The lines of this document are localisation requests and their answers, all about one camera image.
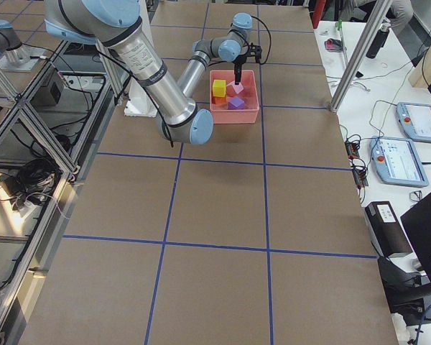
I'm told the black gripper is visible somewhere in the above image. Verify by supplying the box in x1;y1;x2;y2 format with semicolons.
233;43;262;85

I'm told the pink foam block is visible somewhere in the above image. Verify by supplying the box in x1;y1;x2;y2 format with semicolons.
226;80;244;97

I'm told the yellow foam block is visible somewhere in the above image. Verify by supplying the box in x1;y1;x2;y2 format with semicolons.
212;79;226;98

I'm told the purple foam block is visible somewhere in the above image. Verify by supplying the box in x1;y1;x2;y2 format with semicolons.
227;96;246;110

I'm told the orange foam block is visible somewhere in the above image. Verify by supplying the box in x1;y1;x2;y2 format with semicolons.
211;96;227;106

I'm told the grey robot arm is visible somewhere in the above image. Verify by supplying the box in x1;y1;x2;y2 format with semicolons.
177;12;262;97
45;1;213;144

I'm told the pink plastic bin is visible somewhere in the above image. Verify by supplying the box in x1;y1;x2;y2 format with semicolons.
210;70;259;124

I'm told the black water bottle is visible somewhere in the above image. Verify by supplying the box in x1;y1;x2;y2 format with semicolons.
366;22;391;59

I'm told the brown paper table cover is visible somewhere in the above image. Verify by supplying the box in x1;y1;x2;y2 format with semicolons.
20;2;397;344

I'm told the near teach pendant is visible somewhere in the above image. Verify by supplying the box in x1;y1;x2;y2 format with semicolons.
370;137;429;188

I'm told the teach pendant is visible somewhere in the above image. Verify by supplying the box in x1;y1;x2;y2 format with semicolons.
370;137;429;188
396;102;431;143

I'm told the far teach pendant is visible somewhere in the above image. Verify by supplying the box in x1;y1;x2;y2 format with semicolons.
396;102;431;143

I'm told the black box with label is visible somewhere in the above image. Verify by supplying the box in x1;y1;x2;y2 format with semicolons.
364;201;412;258

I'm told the black monitor stand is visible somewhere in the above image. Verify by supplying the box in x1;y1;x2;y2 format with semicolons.
377;257;431;326

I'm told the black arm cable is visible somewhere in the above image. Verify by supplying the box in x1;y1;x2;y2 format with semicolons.
208;15;272;66

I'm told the aluminium frame post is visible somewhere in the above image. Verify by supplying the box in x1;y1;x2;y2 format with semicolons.
329;0;392;113

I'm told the bundle of black cables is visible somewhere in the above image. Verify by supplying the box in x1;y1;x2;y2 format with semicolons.
0;157;64;216

